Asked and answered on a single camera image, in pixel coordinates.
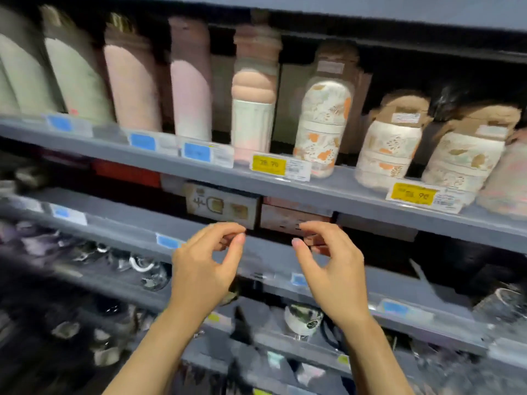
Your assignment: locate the group of clear glass cups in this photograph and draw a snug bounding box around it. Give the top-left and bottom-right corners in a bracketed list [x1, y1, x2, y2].
[0, 220, 171, 366]

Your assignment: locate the tall floral print bottle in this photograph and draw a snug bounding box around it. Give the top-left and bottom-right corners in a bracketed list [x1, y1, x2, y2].
[293, 41, 360, 179]

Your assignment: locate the white cup with dark print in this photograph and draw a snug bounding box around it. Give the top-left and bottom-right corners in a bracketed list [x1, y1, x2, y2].
[284, 304, 324, 338]

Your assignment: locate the beige printed box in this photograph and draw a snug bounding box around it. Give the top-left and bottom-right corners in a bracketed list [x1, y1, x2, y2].
[184, 182, 261, 230]

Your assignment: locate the person's left forearm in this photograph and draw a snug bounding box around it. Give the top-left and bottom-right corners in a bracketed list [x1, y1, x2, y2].
[103, 306, 207, 395]

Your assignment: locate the pink cardboard box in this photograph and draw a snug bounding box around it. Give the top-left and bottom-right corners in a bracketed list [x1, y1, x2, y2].
[260, 196, 335, 237]

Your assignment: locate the person's right forearm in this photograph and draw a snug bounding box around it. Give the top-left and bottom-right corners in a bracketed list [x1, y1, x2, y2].
[341, 317, 415, 395]

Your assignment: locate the grey overhead shelf board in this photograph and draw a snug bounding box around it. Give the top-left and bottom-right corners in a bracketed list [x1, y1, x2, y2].
[124, 0, 527, 33]

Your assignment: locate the pale green tall bottle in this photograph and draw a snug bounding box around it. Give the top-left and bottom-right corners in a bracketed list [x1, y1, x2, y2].
[0, 6, 58, 116]
[40, 5, 114, 125]

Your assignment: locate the grey bottle shelf board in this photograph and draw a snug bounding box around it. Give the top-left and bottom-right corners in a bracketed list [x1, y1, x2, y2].
[0, 114, 527, 255]

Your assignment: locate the short floral print bottle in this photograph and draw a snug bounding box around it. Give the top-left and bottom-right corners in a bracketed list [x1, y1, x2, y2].
[421, 103, 522, 202]
[355, 90, 431, 190]

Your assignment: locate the pink and green ribbed bottle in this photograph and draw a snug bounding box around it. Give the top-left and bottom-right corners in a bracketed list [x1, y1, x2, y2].
[231, 24, 283, 163]

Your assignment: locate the grey box shelf board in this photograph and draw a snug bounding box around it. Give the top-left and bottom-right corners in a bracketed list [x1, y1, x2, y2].
[0, 188, 527, 358]

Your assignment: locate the red box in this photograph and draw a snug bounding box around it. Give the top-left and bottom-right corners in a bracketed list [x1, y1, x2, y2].
[92, 159, 162, 189]

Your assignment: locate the grey cardboard box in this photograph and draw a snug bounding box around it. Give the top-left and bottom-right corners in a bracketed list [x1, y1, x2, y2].
[337, 213, 419, 244]

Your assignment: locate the person's right hand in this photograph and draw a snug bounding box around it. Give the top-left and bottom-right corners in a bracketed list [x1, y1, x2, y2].
[291, 221, 372, 332]

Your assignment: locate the person's left hand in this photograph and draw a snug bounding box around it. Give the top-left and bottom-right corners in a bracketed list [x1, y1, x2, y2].
[169, 221, 247, 322]

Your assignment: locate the grey cup shelf board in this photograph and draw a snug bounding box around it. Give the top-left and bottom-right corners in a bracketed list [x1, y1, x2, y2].
[49, 263, 355, 395]

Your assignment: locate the pink tall bottle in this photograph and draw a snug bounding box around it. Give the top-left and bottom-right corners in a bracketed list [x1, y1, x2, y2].
[168, 16, 213, 142]
[103, 13, 163, 133]

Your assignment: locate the pink patterned bottle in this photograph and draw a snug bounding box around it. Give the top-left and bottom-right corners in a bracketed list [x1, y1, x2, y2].
[477, 131, 527, 218]

